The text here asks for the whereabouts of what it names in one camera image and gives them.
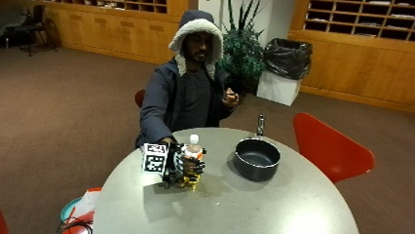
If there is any dark grey saucepan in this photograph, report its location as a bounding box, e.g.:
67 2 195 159
232 114 283 182

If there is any white paper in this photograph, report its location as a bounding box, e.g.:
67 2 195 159
75 189 100 218

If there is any the person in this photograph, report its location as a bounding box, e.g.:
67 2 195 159
132 9 239 150

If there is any orange drink bottle white cap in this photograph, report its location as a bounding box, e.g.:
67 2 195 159
179 134 204 192

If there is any green potted plant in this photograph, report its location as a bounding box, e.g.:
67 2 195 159
219 0 267 96

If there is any red chair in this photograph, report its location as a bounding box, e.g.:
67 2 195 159
132 89 146 109
291 112 376 185

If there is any white bin with black bag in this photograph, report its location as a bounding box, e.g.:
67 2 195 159
255 37 313 107

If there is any black chair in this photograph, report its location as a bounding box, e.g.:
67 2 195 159
3 4 59 58

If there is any wooden pigeonhole cabinet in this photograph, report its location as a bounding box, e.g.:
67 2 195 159
287 0 415 114
17 0 190 65

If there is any black cable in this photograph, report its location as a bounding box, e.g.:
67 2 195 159
53 215 94 234

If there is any red and teal stool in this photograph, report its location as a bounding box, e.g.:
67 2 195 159
58 186 103 234

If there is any white marker cube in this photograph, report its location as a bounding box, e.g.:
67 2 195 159
139 142 168 175

